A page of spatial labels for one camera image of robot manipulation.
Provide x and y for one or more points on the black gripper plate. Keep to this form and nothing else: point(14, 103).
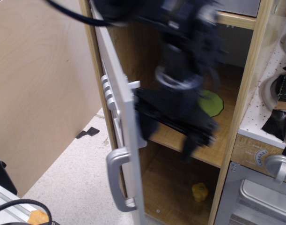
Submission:
point(179, 110)

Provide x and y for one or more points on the silver fridge door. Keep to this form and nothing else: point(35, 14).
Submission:
point(130, 175)

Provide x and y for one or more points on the silver fridge door handle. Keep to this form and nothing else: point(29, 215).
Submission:
point(114, 161)

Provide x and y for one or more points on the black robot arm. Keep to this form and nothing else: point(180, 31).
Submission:
point(190, 51)

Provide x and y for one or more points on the green toy plate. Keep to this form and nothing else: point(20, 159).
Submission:
point(210, 103)

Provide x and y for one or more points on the yellow toy pepper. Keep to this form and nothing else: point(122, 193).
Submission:
point(200, 192)

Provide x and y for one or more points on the black tape on floor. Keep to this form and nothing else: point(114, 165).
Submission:
point(91, 132)

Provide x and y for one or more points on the silver dispenser panel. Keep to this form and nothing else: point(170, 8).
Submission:
point(112, 105)

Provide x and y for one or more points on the silver oven door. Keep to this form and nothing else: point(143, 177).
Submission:
point(233, 210)

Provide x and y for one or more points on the silver oven knob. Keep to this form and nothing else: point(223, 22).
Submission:
point(276, 167)

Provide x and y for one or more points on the plywood side board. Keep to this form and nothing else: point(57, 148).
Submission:
point(48, 89)

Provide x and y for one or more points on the white speckled countertop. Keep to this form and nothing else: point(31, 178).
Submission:
point(262, 103)

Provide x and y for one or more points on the silver freezer door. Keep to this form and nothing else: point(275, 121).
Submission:
point(241, 7)

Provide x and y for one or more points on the orange tape piece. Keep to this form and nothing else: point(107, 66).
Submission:
point(38, 217)

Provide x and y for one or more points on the black box at left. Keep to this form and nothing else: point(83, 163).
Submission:
point(5, 180)

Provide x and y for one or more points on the wooden kitchen cabinet frame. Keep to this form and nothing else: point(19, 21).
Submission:
point(167, 182)

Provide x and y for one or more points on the silver oven door handle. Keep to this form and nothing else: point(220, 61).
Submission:
point(271, 199)

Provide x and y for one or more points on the aluminium extrusion rail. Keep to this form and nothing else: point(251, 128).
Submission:
point(17, 213)

